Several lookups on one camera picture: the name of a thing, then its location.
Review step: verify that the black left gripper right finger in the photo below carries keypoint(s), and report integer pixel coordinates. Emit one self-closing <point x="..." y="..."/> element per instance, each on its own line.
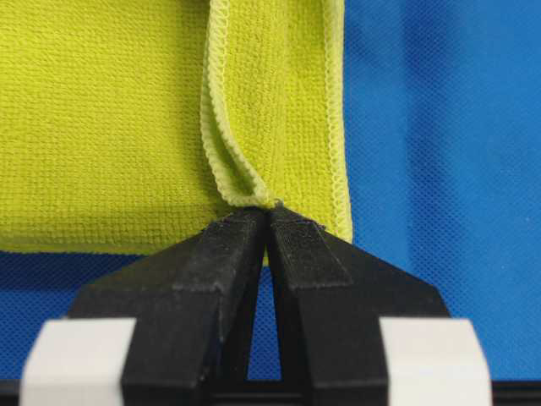
<point x="355" y="330"/>

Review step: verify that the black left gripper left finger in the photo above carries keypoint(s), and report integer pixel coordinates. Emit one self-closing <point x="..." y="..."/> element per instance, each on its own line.
<point x="150" y="333"/>

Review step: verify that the yellow-green microfiber towel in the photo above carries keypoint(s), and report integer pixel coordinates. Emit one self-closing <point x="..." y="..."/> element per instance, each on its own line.
<point x="127" y="126"/>

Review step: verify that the blue table cloth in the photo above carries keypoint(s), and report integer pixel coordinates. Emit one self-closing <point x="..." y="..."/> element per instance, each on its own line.
<point x="441" y="115"/>

